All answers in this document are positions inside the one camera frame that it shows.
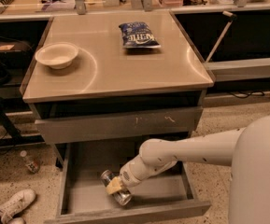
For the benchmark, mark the plastic bottle on floor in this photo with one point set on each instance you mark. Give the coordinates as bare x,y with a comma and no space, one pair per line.
30,162

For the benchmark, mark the white sneaker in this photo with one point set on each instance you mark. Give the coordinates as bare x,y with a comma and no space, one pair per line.
17,220
16,204

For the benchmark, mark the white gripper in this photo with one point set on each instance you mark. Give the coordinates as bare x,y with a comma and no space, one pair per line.
127,176

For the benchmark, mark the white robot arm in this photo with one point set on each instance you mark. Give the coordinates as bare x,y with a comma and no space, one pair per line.
246,151

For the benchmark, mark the closed grey top drawer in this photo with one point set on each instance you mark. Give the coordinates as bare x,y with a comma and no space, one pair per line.
119,125

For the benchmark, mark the open grey middle drawer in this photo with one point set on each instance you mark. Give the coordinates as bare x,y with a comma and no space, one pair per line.
83,196

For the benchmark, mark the blue Kettle chips bag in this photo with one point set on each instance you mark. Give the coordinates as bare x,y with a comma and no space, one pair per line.
137,35

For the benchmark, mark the grey drawer cabinet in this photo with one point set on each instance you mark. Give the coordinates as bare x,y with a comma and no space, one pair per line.
106,78

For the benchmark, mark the white bowl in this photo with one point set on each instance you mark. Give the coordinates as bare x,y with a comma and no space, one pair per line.
57,55

